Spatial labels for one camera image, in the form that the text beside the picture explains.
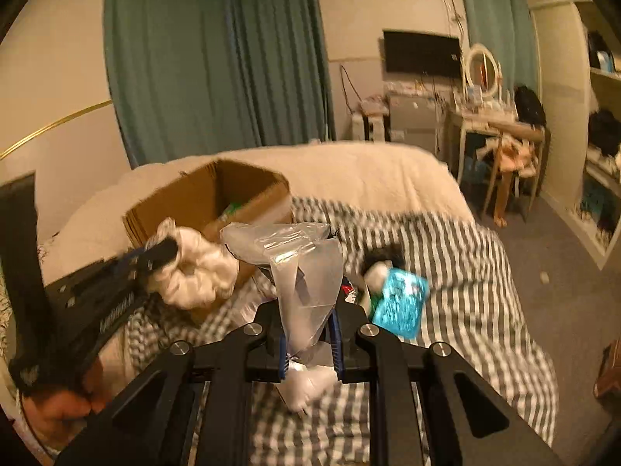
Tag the white dressing table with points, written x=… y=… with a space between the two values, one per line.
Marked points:
x=458 y=126

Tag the white radiator heater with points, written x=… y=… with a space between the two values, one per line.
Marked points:
x=370 y=128

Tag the black white bottle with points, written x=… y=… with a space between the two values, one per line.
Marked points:
x=377 y=262

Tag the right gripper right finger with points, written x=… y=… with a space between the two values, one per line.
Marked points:
x=351 y=362

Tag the grey checkered bed sheet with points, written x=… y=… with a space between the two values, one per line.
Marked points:
x=369 y=338

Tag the clear plastic bag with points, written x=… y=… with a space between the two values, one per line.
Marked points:
x=305 y=264

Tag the teal curtain left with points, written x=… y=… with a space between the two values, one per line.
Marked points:
x=196 y=77

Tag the teal patterned packet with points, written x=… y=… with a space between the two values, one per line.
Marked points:
x=399 y=309

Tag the white cloth bundle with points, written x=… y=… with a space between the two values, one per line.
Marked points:
x=202 y=273

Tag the grey mini fridge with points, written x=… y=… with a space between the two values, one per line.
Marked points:
x=414 y=120

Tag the black backpack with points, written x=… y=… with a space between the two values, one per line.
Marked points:
x=528 y=106

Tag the black wall television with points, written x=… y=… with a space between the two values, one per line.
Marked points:
x=430 y=55

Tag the cream quilted blanket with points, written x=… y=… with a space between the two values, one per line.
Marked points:
x=385 y=177

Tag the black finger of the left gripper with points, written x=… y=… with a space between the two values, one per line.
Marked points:
x=146 y=260

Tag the teal curtain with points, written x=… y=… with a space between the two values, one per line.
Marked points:
x=505 y=27
x=196 y=77

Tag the wooden chair with clothes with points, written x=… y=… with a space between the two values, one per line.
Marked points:
x=518 y=153

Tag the teal curtain right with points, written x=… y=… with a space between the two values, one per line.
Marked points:
x=505 y=27

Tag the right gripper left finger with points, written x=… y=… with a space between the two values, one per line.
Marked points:
x=266 y=358

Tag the person's left hand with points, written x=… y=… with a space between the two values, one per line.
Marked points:
x=55 y=414

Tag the brown cardboard box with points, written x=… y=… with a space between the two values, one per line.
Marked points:
x=209 y=198

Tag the white oval vanity mirror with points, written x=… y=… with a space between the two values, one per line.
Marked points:
x=481 y=69

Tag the white open shelf wardrobe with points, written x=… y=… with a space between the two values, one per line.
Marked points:
x=579 y=79

